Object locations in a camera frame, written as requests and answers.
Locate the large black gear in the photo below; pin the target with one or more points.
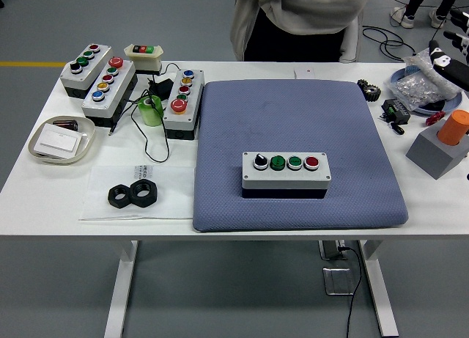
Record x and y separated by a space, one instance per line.
372 94

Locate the grey under-table power box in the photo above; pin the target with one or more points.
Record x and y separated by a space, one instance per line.
329 250

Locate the dark red small object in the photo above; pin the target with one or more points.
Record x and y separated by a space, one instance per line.
66 124

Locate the bubble wrap bag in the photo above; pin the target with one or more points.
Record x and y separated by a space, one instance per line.
421 65

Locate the black terminal module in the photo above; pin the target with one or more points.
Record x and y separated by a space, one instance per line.
397 112

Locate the cream three-button switch box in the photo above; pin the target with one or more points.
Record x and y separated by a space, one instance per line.
146 61

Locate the blue round plate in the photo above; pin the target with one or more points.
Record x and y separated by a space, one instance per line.
452 103

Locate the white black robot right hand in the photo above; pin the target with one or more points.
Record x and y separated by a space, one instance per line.
456 70

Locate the grey five-button box, yellow label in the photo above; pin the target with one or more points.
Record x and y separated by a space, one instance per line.
183 114

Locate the metal floor socket plate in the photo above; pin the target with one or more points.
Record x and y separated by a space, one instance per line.
337 281

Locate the small black plug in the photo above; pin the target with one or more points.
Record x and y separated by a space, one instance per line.
397 128

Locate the green tape roll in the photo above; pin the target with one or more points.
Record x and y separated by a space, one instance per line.
151 112

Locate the bystander legs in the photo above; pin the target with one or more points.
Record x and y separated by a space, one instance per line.
406 21

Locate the grey box with black selector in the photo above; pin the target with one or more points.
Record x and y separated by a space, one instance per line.
78 77

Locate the grey four-button control box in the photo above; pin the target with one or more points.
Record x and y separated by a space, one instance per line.
286 178

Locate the clear printed plastic bag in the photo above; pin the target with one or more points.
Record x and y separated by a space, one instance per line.
102 180

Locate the white table leg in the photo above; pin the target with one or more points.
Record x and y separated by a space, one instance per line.
121 290
381 290

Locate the bag of metal parts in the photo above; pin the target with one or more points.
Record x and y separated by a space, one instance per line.
414 88

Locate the grey block holder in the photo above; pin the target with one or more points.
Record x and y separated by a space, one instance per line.
432 156

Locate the beige shallow tray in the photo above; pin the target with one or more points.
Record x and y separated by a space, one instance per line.
84 143

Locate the black hex nut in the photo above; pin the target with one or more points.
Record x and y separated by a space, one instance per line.
152 195
114 198

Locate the orange cylinder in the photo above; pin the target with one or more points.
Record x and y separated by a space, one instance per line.
453 127

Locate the black power adapter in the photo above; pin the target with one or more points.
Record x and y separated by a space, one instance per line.
163 88

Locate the grey five-button box, blue end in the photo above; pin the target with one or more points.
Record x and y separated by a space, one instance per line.
113 90

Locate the small black gear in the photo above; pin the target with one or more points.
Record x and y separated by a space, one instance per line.
362 83

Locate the blue-grey textured mat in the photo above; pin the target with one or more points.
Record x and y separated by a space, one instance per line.
271 118

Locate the red clip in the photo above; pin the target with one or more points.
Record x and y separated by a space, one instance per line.
435 118

